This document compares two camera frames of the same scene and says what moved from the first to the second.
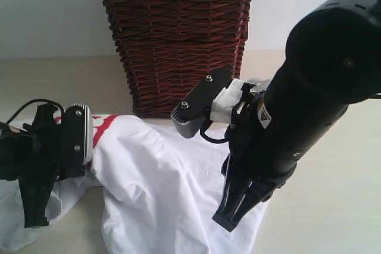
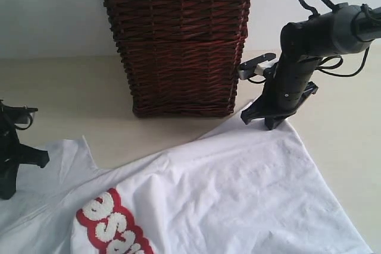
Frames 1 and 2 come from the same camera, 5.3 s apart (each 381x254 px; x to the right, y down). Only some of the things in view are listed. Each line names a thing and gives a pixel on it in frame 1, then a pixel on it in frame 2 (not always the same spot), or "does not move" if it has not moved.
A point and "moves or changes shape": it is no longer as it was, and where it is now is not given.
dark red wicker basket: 171,33 does not move
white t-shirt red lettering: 154,189 moves or changes shape
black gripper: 78,140 → 21,115
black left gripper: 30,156 → 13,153
